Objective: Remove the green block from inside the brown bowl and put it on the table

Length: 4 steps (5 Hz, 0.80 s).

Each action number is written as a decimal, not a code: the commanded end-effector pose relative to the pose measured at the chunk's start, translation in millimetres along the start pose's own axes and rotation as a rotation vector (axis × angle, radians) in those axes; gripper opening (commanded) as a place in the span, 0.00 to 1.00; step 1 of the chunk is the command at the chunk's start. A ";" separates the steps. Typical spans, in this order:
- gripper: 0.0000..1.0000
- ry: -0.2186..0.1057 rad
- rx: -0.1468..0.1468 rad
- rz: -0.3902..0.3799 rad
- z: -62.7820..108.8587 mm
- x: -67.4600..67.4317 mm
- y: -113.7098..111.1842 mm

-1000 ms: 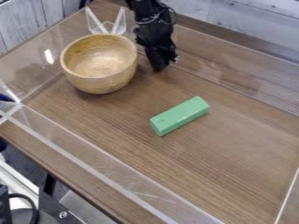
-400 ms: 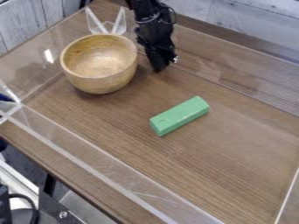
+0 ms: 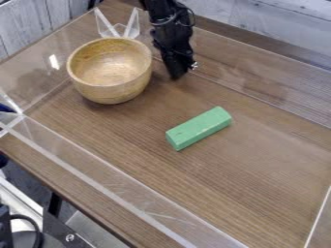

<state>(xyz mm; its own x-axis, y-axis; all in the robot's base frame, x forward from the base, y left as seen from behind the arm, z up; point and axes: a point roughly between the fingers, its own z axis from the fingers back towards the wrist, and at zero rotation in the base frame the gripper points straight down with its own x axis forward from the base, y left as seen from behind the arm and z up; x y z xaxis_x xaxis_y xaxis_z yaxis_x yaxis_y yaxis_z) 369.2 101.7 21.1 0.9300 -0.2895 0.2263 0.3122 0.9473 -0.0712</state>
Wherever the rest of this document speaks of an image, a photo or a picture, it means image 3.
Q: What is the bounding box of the blue object at left edge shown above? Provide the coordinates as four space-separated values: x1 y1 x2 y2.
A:
0 103 16 169

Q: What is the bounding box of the light wooden bowl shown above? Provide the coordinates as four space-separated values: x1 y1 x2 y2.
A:
65 38 152 105

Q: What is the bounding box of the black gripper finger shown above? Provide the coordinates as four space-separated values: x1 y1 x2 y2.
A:
161 53 177 78
174 57 189 79

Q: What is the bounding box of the clear acrylic tray wall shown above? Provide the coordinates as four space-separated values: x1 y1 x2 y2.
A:
0 13 331 248

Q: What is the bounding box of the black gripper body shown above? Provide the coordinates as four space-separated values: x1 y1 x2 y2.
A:
149 28 197 70

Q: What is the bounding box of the black table leg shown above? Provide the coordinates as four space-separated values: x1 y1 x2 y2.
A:
48 193 62 217

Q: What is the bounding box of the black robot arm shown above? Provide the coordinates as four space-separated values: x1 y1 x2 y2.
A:
138 0 197 79

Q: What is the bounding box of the black metal bracket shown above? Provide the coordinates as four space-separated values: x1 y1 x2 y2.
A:
41 211 94 248

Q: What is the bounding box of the green rectangular block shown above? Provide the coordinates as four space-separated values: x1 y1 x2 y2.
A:
165 107 232 151

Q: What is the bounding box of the black cable loop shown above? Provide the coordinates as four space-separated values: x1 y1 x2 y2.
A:
0 214 44 248

